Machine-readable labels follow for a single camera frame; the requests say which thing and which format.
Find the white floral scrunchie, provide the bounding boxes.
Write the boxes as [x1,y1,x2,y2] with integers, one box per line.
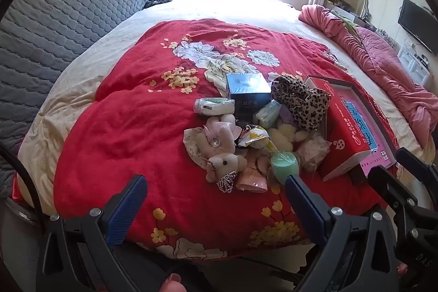
[184,126,237,173]

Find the person's left hand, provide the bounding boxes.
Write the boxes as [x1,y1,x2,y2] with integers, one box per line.
[161,273,187,292]

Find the pink quilt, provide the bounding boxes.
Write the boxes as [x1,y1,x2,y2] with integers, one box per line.
[298,4,438,149]

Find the yellow white snack packet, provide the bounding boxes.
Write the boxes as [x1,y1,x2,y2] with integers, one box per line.
[238,126,279,154]

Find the black television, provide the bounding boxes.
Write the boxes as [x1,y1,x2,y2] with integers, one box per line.
[399,0,438,55]

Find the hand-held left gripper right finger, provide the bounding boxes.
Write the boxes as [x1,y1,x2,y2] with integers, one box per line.
[285,175,399,292]

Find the green cloth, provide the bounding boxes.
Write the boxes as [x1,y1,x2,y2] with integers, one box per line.
[330,10,363,43]

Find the leopard print scrunchie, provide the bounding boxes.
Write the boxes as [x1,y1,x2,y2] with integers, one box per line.
[289,88,332,132]
[272,75,307,103]

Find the mint green tissue packet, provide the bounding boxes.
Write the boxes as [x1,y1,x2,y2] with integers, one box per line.
[255,100,283,128]

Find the cream bear purple dress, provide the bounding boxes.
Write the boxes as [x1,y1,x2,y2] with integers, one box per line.
[269,104,307,145]

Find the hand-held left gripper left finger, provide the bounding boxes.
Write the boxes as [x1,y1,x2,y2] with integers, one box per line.
[36,175,148,292]

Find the dressing table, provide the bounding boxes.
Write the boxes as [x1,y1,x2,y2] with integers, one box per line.
[325,0,377,29]

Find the white drawer cabinet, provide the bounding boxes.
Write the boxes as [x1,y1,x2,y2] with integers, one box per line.
[397,39,432,85]

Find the black cable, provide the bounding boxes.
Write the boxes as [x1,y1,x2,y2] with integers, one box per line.
[0,141,45,234]

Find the cluster of cosmetic bottles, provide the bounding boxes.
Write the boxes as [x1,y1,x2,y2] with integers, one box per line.
[374,28,397,46]

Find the shallow grey box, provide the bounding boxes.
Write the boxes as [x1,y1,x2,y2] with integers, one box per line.
[304,75,397,181]

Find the pink book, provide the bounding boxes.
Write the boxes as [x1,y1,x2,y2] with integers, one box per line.
[337,87,397,176]

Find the white green wrapped roll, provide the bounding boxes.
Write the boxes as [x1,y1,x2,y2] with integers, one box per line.
[194,97,235,115]

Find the teddy bear sequin dress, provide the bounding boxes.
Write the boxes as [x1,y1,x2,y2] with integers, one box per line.
[205,153,247,192]

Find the red floral blanket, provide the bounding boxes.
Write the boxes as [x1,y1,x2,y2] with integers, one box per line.
[12,18,404,260]

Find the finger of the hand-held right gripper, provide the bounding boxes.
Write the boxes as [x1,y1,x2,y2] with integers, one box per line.
[396,147,438,207]
[368,165,416,215]

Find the vanity mirror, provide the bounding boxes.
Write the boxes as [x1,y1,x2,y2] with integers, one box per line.
[344,0,370,17]

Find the grey quilted headboard cover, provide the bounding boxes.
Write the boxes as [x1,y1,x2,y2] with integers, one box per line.
[0,0,160,198]

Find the pink plastic packet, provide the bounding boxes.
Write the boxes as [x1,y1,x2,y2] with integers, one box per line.
[236,155,271,193]

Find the green cup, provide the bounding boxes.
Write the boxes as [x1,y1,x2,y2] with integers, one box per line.
[270,151,302,185]

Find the dark gift box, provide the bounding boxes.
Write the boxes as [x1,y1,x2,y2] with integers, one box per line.
[226,73,272,115]

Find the red tissue pack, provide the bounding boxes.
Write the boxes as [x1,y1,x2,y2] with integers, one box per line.
[322,78,373,181]

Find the clear bag pink contents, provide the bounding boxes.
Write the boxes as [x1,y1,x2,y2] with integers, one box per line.
[296,135,331,173]

